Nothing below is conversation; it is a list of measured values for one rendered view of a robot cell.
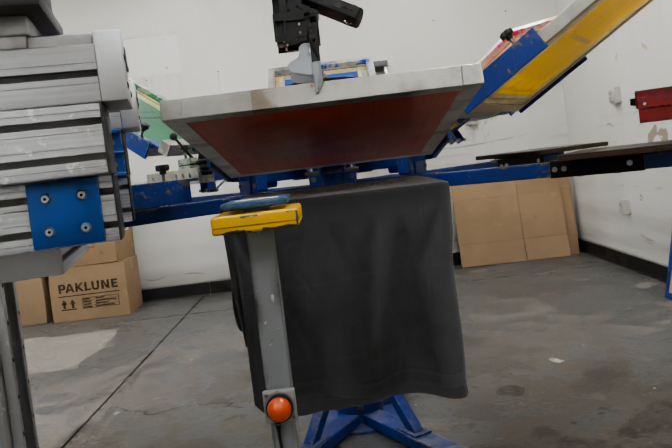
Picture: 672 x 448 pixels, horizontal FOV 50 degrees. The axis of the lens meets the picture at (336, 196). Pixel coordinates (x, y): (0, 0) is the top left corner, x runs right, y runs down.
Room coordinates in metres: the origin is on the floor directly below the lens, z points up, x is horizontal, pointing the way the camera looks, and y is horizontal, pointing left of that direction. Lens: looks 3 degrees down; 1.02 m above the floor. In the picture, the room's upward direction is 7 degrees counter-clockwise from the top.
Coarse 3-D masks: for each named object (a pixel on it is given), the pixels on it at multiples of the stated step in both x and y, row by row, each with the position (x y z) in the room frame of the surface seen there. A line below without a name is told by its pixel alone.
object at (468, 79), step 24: (408, 72) 1.29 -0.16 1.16; (432, 72) 1.29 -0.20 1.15; (456, 72) 1.29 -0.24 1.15; (480, 72) 1.29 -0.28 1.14; (216, 96) 1.29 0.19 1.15; (240, 96) 1.29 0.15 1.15; (264, 96) 1.29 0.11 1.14; (288, 96) 1.29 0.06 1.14; (312, 96) 1.29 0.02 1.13; (336, 96) 1.29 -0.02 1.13; (360, 96) 1.29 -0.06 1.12; (384, 96) 1.30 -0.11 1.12; (408, 96) 1.32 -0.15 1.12; (168, 120) 1.29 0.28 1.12; (192, 120) 1.31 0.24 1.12; (456, 120) 1.61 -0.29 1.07; (192, 144) 1.53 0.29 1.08; (432, 144) 1.89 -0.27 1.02
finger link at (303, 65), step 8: (304, 48) 1.30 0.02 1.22; (304, 56) 1.29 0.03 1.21; (288, 64) 1.29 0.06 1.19; (296, 64) 1.29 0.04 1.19; (304, 64) 1.29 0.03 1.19; (312, 64) 1.28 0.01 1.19; (320, 64) 1.28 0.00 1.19; (296, 72) 1.28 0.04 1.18; (304, 72) 1.28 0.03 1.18; (312, 72) 1.28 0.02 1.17; (320, 72) 1.28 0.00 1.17; (320, 80) 1.28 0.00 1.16; (320, 88) 1.29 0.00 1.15
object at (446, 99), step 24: (432, 96) 1.35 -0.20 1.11; (456, 96) 1.37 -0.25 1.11; (336, 120) 1.46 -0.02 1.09; (360, 120) 1.48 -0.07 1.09; (384, 120) 1.51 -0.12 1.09; (408, 120) 1.54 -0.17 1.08; (432, 120) 1.57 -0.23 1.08; (336, 144) 1.73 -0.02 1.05; (360, 144) 1.77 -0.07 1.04; (384, 144) 1.81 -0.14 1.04; (408, 144) 1.85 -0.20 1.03
